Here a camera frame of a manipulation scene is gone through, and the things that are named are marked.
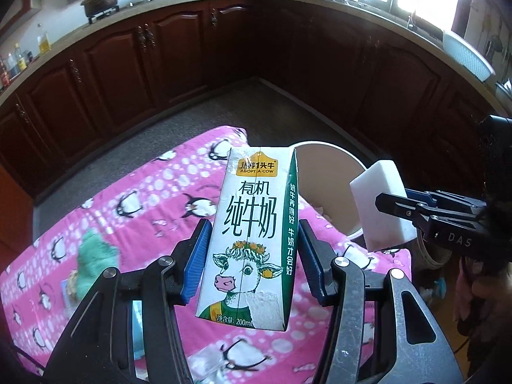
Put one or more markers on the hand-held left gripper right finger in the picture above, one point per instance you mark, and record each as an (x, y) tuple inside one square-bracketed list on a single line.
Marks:
[(312, 260)]

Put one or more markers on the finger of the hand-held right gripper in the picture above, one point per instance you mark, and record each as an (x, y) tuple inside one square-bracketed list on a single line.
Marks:
[(400, 206), (420, 196)]

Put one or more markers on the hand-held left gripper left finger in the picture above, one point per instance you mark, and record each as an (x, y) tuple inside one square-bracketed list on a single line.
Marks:
[(196, 256)]

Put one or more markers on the white foam sponge block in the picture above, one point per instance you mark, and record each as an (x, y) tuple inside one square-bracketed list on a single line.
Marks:
[(380, 184)]

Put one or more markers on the white green milk carton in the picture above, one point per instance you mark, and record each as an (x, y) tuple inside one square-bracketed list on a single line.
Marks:
[(248, 224)]

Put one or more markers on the white round trash bin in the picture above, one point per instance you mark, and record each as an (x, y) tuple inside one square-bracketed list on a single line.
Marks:
[(324, 176)]

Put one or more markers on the person's right hand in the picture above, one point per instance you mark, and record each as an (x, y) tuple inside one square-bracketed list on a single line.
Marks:
[(472, 288)]

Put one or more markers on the pink penguin printed blanket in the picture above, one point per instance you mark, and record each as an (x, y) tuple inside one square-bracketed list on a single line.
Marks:
[(152, 192)]

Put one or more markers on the teal crumpled cloth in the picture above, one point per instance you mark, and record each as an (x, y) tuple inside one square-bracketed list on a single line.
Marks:
[(94, 258)]

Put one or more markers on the tan crumpled paper ball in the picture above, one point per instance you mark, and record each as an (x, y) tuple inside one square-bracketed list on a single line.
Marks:
[(74, 282)]

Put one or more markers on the pale small packet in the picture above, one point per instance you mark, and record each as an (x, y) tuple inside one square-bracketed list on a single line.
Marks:
[(66, 296)]

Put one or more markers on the white plastic basin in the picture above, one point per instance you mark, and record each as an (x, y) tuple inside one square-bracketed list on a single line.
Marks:
[(466, 54)]

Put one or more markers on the metal sink faucet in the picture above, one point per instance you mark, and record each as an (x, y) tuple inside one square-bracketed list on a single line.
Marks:
[(412, 12)]

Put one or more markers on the dark wooden kitchen cabinets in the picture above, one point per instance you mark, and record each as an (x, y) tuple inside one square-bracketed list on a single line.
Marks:
[(168, 52)]

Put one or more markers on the gas stove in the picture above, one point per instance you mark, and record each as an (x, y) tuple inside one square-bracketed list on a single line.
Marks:
[(132, 4)]

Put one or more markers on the yellow cooking oil bottle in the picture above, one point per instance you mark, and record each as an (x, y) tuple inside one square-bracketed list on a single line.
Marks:
[(43, 42)]

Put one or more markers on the dark sauce bottle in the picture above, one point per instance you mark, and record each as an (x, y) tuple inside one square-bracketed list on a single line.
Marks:
[(4, 74)]

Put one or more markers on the yellow capped clear bottle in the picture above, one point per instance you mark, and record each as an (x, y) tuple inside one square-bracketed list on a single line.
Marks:
[(19, 59)]

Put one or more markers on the metal pot with lid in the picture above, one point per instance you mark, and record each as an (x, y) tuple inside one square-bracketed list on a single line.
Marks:
[(100, 0)]

